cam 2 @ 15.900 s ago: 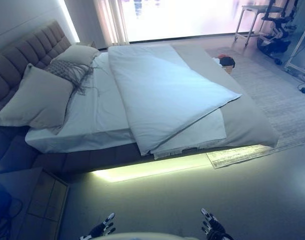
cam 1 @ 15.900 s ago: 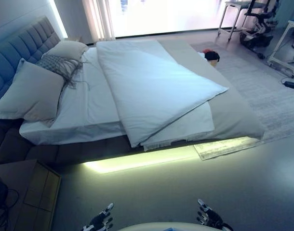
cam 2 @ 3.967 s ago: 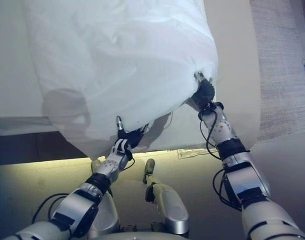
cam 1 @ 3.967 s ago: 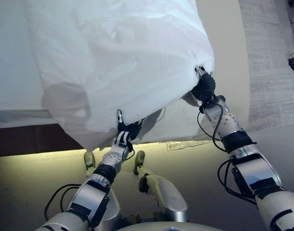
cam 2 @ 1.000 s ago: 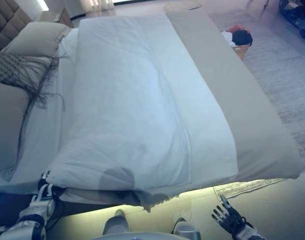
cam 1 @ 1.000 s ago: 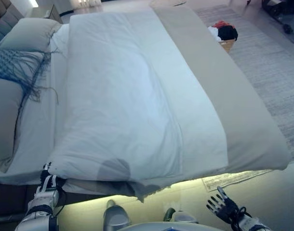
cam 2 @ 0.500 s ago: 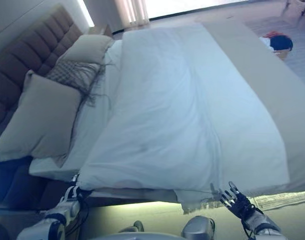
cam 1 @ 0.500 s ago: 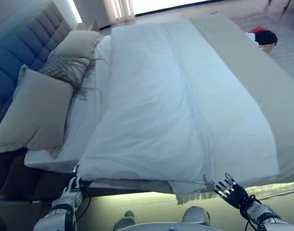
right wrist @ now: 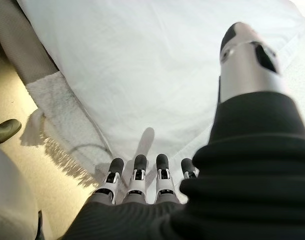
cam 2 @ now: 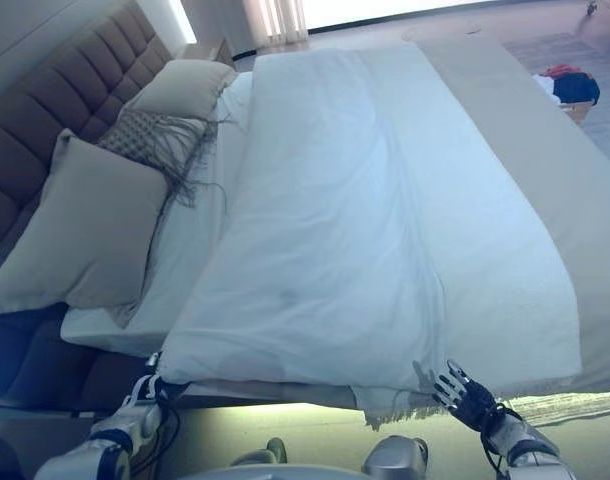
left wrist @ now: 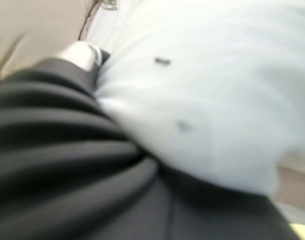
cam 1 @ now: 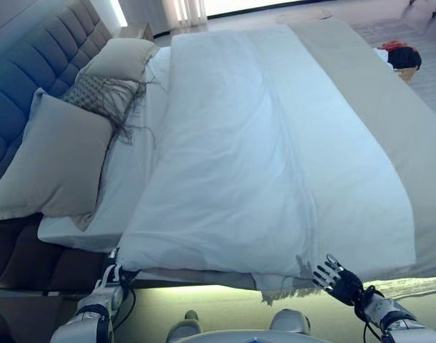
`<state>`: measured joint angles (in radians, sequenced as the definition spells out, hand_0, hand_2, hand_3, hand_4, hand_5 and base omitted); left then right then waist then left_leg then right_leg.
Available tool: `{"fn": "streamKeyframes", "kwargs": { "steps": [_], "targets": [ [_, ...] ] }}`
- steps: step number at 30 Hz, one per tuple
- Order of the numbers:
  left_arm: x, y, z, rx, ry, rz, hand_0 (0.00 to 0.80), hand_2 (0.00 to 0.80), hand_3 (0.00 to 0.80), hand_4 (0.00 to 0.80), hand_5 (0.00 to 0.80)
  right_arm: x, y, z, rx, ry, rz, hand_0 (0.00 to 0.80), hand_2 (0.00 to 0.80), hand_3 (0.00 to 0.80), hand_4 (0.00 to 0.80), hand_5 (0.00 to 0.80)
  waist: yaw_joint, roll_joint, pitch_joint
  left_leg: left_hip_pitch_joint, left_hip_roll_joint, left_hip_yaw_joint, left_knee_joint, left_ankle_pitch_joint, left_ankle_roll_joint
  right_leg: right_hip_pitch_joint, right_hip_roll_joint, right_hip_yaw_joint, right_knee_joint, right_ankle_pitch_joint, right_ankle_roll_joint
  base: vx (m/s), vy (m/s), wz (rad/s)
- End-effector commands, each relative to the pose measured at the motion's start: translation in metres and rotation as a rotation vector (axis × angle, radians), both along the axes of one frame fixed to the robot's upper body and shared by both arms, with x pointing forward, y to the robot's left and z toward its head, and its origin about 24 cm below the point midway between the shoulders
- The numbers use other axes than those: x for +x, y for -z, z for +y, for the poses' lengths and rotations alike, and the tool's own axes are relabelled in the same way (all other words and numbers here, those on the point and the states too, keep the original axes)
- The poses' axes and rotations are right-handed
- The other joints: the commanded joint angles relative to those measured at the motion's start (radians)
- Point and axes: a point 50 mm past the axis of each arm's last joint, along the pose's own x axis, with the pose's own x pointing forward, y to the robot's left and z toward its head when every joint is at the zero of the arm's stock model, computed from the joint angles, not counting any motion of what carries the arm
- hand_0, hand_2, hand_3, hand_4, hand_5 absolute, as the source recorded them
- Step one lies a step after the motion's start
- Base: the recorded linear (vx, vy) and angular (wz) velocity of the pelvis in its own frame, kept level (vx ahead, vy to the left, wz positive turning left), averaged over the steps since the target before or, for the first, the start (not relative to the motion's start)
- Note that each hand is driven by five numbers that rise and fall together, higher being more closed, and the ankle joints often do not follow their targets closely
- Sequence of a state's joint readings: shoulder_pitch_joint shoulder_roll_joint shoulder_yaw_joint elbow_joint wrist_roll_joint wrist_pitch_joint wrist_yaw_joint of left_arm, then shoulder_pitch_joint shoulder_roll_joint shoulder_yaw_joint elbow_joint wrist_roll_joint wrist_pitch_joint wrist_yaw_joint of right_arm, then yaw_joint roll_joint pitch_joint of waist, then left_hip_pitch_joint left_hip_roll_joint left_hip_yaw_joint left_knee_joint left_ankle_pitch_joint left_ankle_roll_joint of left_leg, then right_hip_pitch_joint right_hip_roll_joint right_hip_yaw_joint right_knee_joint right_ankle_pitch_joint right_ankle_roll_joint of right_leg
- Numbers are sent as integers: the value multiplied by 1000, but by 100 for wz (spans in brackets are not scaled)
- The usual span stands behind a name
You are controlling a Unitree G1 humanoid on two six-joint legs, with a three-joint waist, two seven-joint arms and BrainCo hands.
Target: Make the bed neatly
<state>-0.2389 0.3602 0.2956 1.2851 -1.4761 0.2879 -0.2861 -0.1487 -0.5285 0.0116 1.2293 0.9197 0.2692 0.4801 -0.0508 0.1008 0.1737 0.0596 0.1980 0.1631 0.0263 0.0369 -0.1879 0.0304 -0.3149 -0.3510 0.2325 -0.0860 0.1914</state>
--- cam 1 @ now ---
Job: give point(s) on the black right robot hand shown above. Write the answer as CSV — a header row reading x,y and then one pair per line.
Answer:
x,y
346,286

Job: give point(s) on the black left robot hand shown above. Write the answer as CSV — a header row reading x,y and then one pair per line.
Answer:
x,y
111,271

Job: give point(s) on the white duvet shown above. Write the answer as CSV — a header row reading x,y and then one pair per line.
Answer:
x,y
261,160

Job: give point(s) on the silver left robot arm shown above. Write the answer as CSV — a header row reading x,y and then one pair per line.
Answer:
x,y
89,314

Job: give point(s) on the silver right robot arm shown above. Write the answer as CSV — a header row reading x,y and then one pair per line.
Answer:
x,y
396,318

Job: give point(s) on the grey textured floor rug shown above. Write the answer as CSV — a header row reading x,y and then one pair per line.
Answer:
x,y
411,286

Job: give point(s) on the white fringed throw blanket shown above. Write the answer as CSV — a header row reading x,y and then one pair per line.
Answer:
x,y
278,289

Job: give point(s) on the silver robot torso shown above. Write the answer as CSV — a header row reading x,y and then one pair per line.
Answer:
x,y
246,338

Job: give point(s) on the large beige pillow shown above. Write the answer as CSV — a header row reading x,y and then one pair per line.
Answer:
x,y
57,157

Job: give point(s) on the beige bedspread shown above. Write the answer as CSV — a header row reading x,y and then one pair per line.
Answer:
x,y
382,125

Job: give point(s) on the woven fringed cushion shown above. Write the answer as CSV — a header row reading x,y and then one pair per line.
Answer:
x,y
93,91

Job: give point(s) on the small beige pillow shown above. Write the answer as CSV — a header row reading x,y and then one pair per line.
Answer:
x,y
121,57

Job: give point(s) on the brown tufted headboard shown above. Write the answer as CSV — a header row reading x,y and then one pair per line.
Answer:
x,y
28,71

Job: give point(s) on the white garment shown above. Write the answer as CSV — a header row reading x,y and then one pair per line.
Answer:
x,y
381,55

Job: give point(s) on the black garment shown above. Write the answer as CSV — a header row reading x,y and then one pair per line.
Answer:
x,y
405,57

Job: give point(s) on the light wooden nightstand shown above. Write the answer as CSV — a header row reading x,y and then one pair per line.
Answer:
x,y
141,33

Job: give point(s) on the red garment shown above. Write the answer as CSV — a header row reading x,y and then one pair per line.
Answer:
x,y
393,44

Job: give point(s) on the beige pleated curtain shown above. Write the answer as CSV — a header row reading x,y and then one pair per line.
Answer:
x,y
184,9

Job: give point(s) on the metal tripod stand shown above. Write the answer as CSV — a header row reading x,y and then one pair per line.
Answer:
x,y
434,9

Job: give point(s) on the brown upholstered bed frame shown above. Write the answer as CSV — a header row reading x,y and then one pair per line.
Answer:
x,y
32,253

